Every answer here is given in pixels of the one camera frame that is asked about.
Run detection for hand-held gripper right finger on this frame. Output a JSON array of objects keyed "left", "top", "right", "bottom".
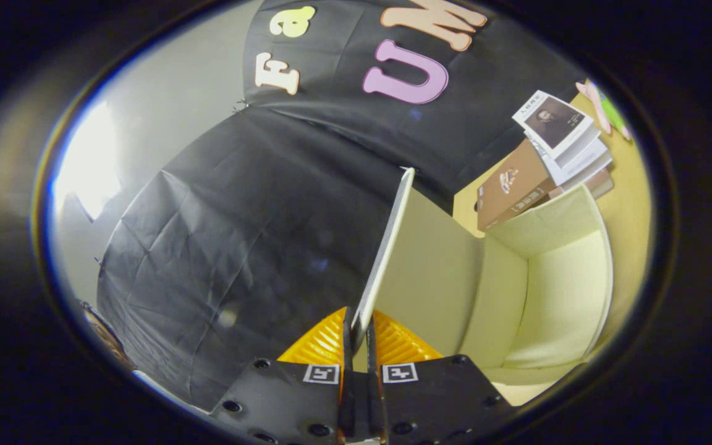
[{"left": 367, "top": 311, "right": 511, "bottom": 445}]

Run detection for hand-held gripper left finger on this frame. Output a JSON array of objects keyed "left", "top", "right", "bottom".
[{"left": 211, "top": 307, "right": 366, "bottom": 445}]

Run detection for beige fabric storage box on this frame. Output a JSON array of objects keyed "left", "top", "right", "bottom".
[{"left": 351, "top": 167, "right": 615, "bottom": 409}]

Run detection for black backdrop cloth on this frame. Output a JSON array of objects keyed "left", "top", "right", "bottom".
[{"left": 96, "top": 0, "right": 585, "bottom": 412}]

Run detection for brown hardcover book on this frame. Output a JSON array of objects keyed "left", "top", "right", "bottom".
[{"left": 477, "top": 139, "right": 557, "bottom": 232}]

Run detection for brown book under stack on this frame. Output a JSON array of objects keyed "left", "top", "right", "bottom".
[{"left": 551, "top": 168, "right": 614, "bottom": 200}]

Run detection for plain white book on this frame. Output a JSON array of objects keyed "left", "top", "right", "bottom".
[{"left": 532, "top": 139, "right": 613, "bottom": 186}]

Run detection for white book with portrait cover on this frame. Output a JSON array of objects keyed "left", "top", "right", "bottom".
[{"left": 512, "top": 90, "right": 601, "bottom": 160}]

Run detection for ceiling light panel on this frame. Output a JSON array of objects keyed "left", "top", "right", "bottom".
[{"left": 53, "top": 99, "right": 123, "bottom": 221}]

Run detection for green and pink plush toy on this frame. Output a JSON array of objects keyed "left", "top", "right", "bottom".
[{"left": 575, "top": 79, "right": 632, "bottom": 142}]

